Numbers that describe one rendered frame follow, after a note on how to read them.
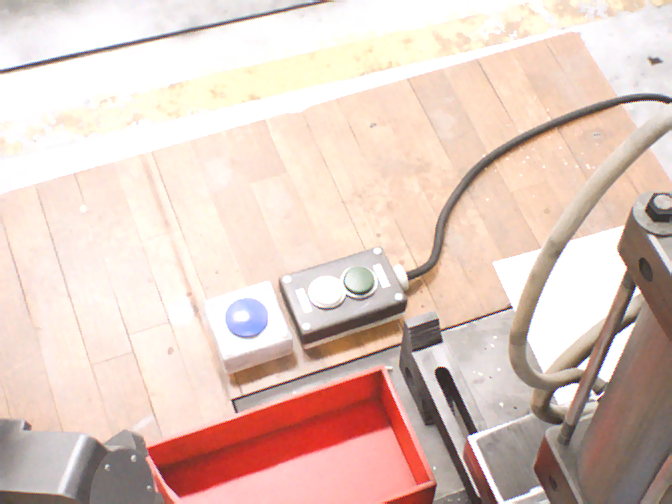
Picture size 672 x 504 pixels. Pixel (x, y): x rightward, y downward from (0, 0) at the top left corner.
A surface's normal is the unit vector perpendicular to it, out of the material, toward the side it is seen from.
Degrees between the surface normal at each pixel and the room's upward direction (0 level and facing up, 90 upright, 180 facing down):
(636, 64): 0
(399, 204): 0
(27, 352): 0
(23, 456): 27
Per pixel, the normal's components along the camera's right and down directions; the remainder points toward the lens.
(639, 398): -0.91, 0.33
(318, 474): 0.02, -0.53
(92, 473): 0.87, -0.04
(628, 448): -0.80, 0.50
